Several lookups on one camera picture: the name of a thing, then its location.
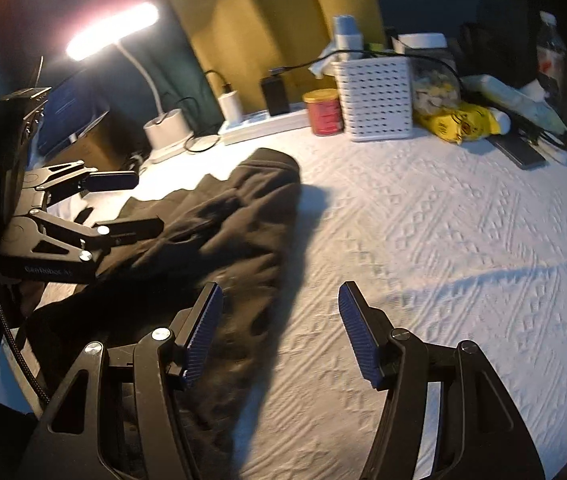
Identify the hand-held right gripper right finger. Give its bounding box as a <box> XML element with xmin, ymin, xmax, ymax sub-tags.
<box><xmin>338</xmin><ymin>281</ymin><xmax>547</xmax><ymax>480</ymax></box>

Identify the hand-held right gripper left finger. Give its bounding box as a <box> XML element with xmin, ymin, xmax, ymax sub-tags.
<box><xmin>18</xmin><ymin>282</ymin><xmax>225</xmax><ymax>480</ymax></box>

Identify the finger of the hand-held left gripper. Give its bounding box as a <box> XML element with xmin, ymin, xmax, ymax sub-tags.
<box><xmin>38</xmin><ymin>160</ymin><xmax>140</xmax><ymax>206</ymax></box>
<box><xmin>30</xmin><ymin>210</ymin><xmax>164</xmax><ymax>264</ymax></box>

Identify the dark olive shirt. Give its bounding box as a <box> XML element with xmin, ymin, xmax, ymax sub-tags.
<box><xmin>16</xmin><ymin>147</ymin><xmax>305</xmax><ymax>480</ymax></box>

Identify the brown cardboard box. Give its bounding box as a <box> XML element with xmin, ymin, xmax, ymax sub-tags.
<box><xmin>46</xmin><ymin>110</ymin><xmax>154</xmax><ymax>171</ymax></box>

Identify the white desk lamp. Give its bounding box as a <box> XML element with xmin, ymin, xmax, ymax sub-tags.
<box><xmin>66</xmin><ymin>1</ymin><xmax>196</xmax><ymax>164</ymax></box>

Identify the white textured blanket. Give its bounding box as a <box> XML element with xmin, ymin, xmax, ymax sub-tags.
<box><xmin>0</xmin><ymin>125</ymin><xmax>567</xmax><ymax>480</ymax></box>

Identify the teal curtain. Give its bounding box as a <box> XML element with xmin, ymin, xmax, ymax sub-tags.
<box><xmin>0</xmin><ymin>10</ymin><xmax>224</xmax><ymax>126</ymax></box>

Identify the white charger adapter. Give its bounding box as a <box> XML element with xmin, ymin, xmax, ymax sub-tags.
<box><xmin>218</xmin><ymin>90</ymin><xmax>244</xmax><ymax>123</ymax></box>

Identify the white power strip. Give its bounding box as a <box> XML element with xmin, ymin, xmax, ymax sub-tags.
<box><xmin>218</xmin><ymin>102</ymin><xmax>314</xmax><ymax>146</ymax></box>

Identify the black charger adapter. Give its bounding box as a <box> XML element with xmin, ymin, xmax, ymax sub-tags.
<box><xmin>260</xmin><ymin>76</ymin><xmax>291</xmax><ymax>117</ymax></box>

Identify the yellow curtain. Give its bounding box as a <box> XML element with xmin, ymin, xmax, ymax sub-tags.
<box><xmin>153</xmin><ymin>0</ymin><xmax>384</xmax><ymax>111</ymax></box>

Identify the red tin can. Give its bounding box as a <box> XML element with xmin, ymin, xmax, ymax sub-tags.
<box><xmin>303</xmin><ymin>89</ymin><xmax>345</xmax><ymax>137</ymax></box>

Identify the yellow snack packet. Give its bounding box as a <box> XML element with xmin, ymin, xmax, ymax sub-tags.
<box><xmin>413</xmin><ymin>100</ymin><xmax>501</xmax><ymax>145</ymax></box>

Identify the white perforated basket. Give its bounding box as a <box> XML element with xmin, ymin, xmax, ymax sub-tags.
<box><xmin>332</xmin><ymin>56</ymin><xmax>414</xmax><ymax>142</ymax></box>

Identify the black smartphone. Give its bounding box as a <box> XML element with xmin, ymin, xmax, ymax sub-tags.
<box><xmin>488</xmin><ymin>132</ymin><xmax>547</xmax><ymax>170</ymax></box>

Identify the clear jar white lid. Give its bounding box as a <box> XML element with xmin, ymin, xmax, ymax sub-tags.
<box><xmin>396</xmin><ymin>32</ymin><xmax>461</xmax><ymax>121</ymax></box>

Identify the white wet wipes pack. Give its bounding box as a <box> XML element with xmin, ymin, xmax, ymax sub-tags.
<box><xmin>461</xmin><ymin>74</ymin><xmax>567</xmax><ymax>133</ymax></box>

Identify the plastic water bottle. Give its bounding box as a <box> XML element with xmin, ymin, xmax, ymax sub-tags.
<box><xmin>536</xmin><ymin>10</ymin><xmax>567</xmax><ymax>91</ymax></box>

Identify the desk lamp black cable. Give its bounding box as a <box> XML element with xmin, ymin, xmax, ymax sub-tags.
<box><xmin>163</xmin><ymin>97</ymin><xmax>221</xmax><ymax>155</ymax></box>

